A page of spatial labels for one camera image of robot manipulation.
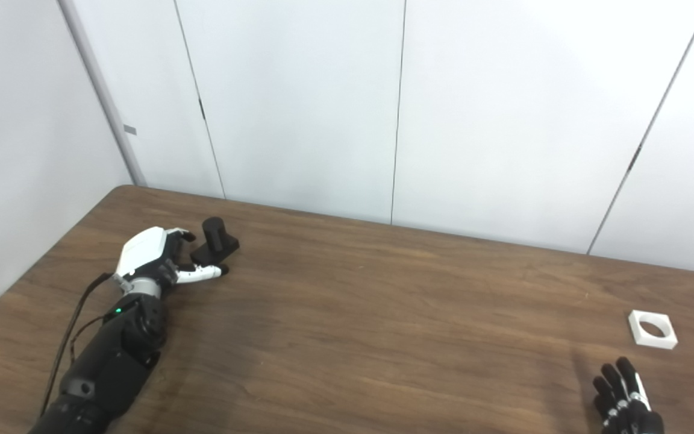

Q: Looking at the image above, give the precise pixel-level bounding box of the white square piece with hole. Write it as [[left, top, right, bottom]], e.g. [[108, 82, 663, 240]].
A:
[[628, 310, 679, 350]]

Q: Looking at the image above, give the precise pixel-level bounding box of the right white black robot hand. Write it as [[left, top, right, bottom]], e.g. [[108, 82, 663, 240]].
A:
[[592, 357, 665, 434]]

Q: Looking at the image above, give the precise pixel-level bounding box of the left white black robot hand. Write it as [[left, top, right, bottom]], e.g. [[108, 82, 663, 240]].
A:
[[112, 227, 230, 297]]

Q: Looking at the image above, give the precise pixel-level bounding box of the grey wall corner strip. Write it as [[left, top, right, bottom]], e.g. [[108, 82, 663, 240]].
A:
[[58, 0, 148, 187]]

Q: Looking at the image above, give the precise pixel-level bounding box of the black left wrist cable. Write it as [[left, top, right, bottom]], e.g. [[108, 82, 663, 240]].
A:
[[40, 272, 116, 418]]

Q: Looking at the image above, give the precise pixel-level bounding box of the black peg with square base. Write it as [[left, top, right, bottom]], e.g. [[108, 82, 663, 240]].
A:
[[190, 217, 240, 268]]

